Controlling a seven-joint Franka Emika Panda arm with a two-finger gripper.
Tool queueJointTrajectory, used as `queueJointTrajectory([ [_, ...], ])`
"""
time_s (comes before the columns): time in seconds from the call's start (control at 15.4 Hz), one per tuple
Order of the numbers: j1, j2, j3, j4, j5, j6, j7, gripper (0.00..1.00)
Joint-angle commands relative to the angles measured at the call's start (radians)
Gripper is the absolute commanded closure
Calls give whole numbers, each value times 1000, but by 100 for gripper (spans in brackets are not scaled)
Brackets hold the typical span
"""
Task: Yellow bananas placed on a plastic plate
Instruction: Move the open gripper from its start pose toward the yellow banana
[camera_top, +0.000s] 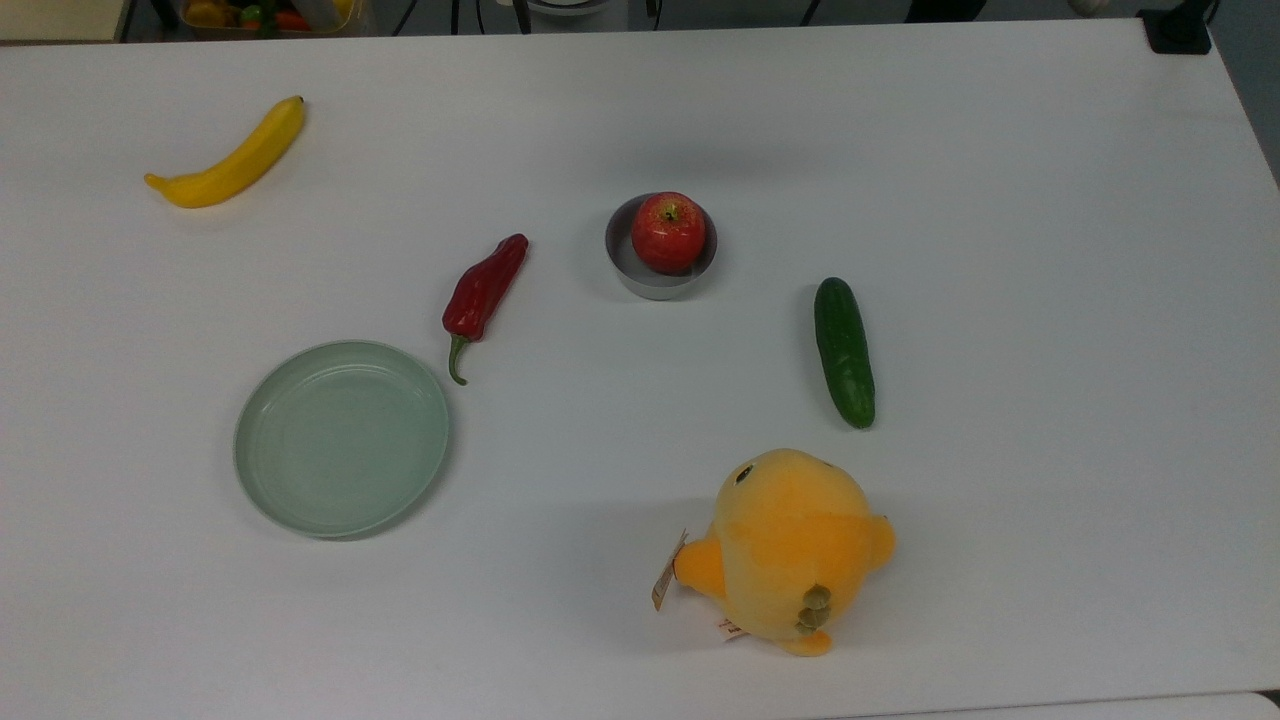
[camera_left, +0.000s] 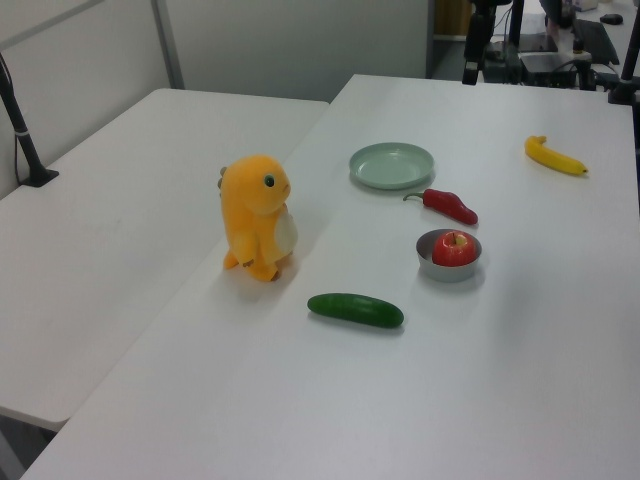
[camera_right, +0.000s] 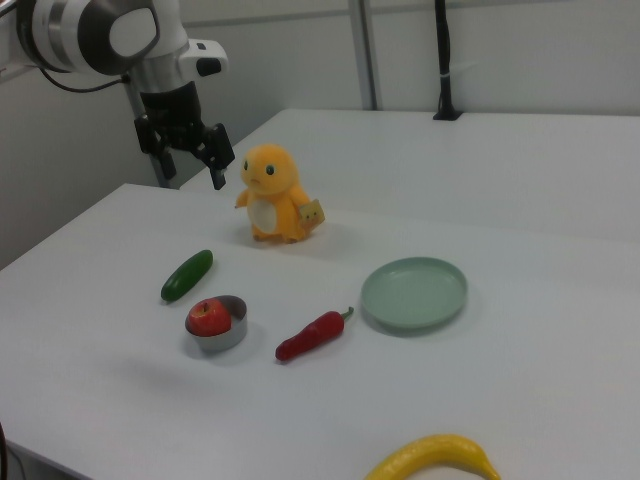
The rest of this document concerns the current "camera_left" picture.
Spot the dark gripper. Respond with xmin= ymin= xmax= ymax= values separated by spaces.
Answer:
xmin=462 ymin=3 xmax=497 ymax=86

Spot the yellow banana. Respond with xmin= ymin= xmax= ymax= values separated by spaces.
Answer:
xmin=523 ymin=134 xmax=590 ymax=176

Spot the pale green plastic plate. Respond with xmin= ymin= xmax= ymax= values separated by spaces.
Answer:
xmin=348 ymin=142 xmax=436 ymax=191

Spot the thin black upright pole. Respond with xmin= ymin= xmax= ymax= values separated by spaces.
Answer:
xmin=508 ymin=0 xmax=525 ymax=84

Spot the black electronics box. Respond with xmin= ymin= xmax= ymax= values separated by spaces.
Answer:
xmin=519 ymin=49 xmax=596 ymax=90

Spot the red chili pepper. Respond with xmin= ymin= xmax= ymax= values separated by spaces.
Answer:
xmin=402 ymin=188 xmax=479 ymax=226

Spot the black stand pole with clamp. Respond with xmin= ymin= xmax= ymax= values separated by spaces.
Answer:
xmin=607 ymin=29 xmax=640 ymax=106

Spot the red apple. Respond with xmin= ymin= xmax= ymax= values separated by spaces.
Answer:
xmin=431 ymin=229 xmax=477 ymax=268

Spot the small grey metal bowl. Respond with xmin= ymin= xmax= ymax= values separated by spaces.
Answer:
xmin=415 ymin=228 xmax=484 ymax=284

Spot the orange plush dinosaur toy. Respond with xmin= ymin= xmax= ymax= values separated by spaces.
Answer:
xmin=218 ymin=154 xmax=301 ymax=284

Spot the green cucumber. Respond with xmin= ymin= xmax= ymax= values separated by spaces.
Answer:
xmin=306 ymin=292 xmax=405 ymax=331

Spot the grey partition post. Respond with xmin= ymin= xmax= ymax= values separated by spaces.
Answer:
xmin=151 ymin=0 xmax=185 ymax=91

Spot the black camera stand with cable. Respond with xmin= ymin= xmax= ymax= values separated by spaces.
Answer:
xmin=0 ymin=49 xmax=60 ymax=189

